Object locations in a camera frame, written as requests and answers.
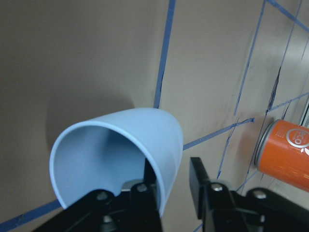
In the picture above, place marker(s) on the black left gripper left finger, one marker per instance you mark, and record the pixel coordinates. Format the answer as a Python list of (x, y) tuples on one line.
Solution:
[(133, 210)]

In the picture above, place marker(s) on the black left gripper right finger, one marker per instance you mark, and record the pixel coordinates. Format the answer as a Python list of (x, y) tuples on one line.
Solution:
[(260, 210)]

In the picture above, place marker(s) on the orange can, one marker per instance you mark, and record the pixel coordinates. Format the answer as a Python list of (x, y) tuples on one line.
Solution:
[(283, 153)]

